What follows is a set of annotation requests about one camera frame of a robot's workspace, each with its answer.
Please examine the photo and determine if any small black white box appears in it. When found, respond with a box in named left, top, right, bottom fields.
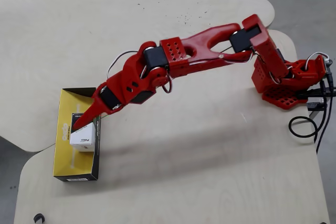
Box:
left=69, top=112, right=96, bottom=153

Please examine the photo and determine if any black cable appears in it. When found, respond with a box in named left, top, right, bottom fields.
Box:
left=316, top=69, right=334, bottom=154
left=288, top=98, right=329, bottom=138

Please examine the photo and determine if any yellow black open box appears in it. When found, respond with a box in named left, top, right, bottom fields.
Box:
left=52, top=87, right=102, bottom=182

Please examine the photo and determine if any white arm wire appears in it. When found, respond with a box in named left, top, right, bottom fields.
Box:
left=106, top=50, right=139, bottom=80

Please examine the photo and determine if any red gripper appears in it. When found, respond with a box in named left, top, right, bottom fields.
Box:
left=71, top=68, right=156, bottom=131

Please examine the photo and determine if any black table clamp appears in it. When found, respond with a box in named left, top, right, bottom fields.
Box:
left=299, top=79, right=329, bottom=122

